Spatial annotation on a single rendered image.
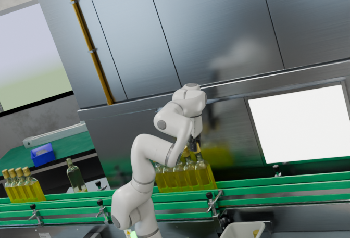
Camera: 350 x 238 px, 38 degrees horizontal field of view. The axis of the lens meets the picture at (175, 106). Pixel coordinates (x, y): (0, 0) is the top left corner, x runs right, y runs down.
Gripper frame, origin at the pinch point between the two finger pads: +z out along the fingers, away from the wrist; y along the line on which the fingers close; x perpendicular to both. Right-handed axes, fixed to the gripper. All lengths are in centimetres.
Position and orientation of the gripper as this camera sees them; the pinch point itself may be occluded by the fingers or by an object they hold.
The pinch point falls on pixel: (195, 145)
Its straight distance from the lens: 228.3
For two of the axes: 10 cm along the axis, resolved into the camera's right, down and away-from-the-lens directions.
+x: 9.0, 0.9, -4.2
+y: -4.2, 3.6, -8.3
